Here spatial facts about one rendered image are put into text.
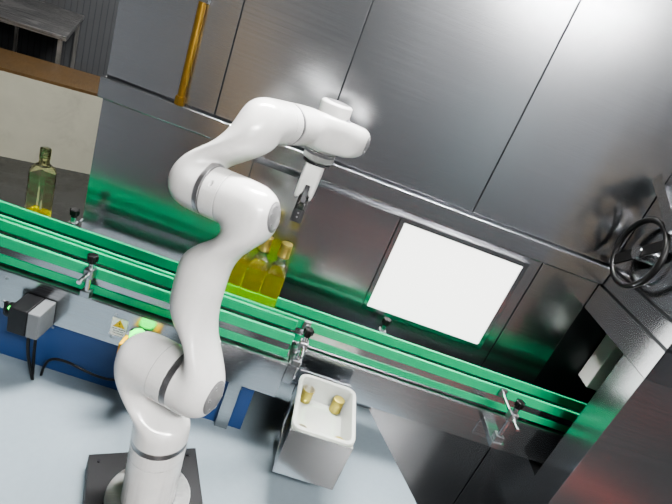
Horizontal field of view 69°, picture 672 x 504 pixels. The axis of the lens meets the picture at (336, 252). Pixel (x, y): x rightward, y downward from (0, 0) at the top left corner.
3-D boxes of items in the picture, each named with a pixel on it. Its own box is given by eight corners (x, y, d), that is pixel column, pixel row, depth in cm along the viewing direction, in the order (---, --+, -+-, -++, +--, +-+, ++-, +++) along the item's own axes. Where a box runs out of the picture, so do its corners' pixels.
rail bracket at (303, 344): (304, 344, 149) (318, 310, 144) (297, 379, 134) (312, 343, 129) (295, 341, 149) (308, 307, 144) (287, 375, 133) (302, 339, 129)
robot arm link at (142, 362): (163, 470, 102) (182, 379, 93) (94, 428, 106) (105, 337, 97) (198, 435, 112) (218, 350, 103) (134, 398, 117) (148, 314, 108)
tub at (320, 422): (346, 411, 149) (356, 389, 146) (343, 470, 129) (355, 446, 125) (292, 393, 148) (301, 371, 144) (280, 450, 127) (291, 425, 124)
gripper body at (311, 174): (307, 149, 135) (294, 186, 139) (302, 156, 126) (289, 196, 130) (332, 158, 136) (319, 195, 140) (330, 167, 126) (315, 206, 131)
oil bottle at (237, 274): (234, 308, 154) (253, 249, 145) (230, 317, 148) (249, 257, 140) (216, 302, 153) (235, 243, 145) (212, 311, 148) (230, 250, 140)
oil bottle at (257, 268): (252, 314, 154) (272, 256, 146) (247, 324, 149) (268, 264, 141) (234, 308, 153) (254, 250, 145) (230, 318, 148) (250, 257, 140)
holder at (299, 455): (337, 418, 157) (354, 381, 151) (332, 490, 132) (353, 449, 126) (286, 401, 156) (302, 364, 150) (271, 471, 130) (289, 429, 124)
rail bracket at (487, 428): (484, 433, 159) (518, 380, 150) (497, 475, 143) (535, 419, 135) (470, 428, 158) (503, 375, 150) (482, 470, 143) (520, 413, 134)
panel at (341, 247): (477, 344, 168) (527, 260, 155) (479, 349, 166) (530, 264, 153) (226, 256, 160) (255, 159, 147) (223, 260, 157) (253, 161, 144)
